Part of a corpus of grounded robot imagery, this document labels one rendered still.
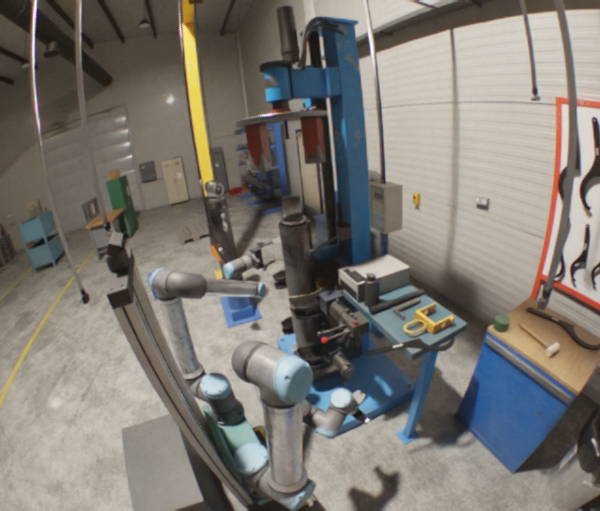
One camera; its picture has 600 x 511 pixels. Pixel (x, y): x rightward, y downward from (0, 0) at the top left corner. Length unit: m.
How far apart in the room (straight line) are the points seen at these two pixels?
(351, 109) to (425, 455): 2.45
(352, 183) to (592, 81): 2.10
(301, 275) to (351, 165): 0.82
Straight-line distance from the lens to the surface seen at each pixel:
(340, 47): 2.02
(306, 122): 1.76
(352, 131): 1.96
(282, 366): 0.70
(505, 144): 2.95
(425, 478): 2.26
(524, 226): 2.94
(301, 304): 1.90
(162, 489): 1.47
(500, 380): 2.03
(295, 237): 1.89
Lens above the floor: 2.06
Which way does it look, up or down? 24 degrees down
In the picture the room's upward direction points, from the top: 7 degrees counter-clockwise
